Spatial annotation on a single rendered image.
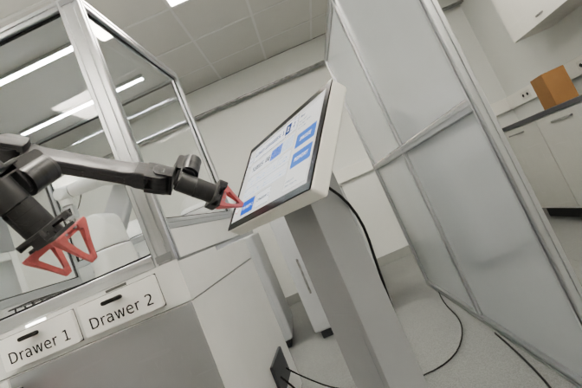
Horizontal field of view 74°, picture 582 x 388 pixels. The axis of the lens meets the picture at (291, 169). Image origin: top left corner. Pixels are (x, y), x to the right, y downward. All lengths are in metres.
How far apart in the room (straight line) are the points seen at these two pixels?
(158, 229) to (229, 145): 3.39
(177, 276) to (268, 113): 3.54
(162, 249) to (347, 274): 0.65
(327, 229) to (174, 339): 0.68
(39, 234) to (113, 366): 0.88
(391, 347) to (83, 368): 1.03
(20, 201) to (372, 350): 0.86
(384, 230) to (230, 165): 1.95
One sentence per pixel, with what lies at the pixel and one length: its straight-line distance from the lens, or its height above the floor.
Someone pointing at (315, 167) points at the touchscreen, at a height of 1.00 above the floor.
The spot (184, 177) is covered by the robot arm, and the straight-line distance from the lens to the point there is 1.12.
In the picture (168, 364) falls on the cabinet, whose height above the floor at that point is 0.64.
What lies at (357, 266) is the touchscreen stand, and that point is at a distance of 1.10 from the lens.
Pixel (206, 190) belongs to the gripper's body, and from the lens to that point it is 1.13.
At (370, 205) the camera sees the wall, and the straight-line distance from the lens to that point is 4.62.
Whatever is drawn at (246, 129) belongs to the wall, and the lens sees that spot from 4.74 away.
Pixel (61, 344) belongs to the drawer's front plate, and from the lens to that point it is 1.63.
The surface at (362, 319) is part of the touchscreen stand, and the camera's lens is 1.10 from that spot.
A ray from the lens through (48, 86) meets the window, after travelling 1.71.
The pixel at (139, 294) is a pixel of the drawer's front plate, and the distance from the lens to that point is 1.45.
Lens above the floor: 0.92
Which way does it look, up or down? 6 degrees up
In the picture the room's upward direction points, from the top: 23 degrees counter-clockwise
